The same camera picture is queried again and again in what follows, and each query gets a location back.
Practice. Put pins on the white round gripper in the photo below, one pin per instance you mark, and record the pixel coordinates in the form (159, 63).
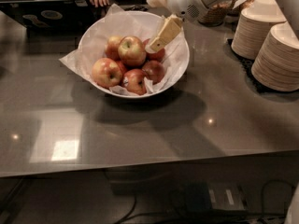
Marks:
(184, 2)

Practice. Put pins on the right dark red apple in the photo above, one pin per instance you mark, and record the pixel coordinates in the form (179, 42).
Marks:
(154, 70)

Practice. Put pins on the back left yellow apple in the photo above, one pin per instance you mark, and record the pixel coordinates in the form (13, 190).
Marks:
(111, 47)

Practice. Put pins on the small hidden middle apple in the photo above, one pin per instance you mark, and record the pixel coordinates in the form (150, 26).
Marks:
(122, 67)

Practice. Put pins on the front apple with sticker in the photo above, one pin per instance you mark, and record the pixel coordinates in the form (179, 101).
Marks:
(133, 81)

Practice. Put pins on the front left yellow-red apple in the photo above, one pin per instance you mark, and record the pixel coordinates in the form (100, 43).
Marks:
(106, 73)

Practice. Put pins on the white paper bowl stack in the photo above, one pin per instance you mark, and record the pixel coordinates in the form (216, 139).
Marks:
(264, 5)

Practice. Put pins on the glass jar with nuts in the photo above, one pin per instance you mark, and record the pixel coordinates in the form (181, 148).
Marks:
(216, 14)

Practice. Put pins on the white tissue paper liner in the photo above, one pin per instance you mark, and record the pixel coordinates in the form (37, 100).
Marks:
(124, 22)

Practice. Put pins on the rear stack paper plates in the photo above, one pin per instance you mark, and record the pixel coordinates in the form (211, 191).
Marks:
(253, 27)

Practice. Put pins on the stack paper plates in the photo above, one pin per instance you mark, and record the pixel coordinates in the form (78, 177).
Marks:
(277, 63)
(253, 27)

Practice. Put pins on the black rubber mat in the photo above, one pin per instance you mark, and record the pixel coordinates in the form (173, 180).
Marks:
(246, 65)

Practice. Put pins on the black laptop with stickers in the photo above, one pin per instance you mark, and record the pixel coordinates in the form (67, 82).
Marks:
(52, 15)

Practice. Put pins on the front stack paper plates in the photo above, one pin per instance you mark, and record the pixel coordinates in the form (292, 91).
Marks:
(277, 63)

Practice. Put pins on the power brick under table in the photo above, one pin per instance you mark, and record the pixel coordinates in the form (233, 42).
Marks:
(213, 197)

